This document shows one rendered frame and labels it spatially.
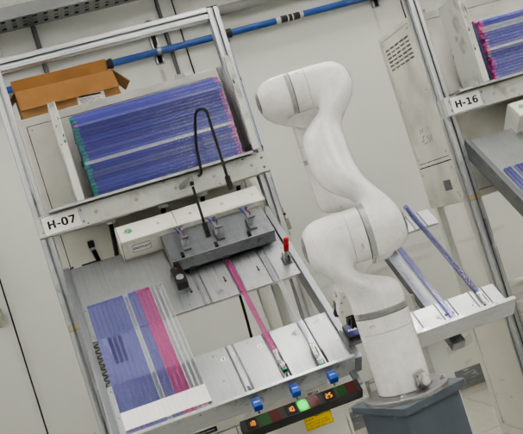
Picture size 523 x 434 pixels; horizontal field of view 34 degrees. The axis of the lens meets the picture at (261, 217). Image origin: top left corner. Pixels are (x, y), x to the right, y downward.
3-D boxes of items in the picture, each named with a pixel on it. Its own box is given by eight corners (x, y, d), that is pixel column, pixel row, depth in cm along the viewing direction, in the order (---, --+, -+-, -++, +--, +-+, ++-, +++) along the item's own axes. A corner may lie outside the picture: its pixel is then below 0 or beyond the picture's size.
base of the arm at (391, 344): (466, 377, 184) (440, 295, 184) (404, 409, 174) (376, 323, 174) (408, 377, 200) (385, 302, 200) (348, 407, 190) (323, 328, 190)
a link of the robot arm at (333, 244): (412, 306, 181) (378, 200, 181) (329, 332, 181) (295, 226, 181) (402, 301, 193) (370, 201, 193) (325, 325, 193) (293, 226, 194)
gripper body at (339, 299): (339, 293, 220) (340, 322, 227) (375, 281, 222) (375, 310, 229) (327, 275, 225) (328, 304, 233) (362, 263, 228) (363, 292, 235)
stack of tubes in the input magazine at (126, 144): (245, 151, 278) (220, 74, 278) (93, 196, 267) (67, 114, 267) (238, 158, 290) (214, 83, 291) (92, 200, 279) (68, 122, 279)
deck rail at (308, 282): (362, 370, 238) (362, 356, 234) (355, 372, 237) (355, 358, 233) (269, 219, 289) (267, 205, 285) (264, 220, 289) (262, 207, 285)
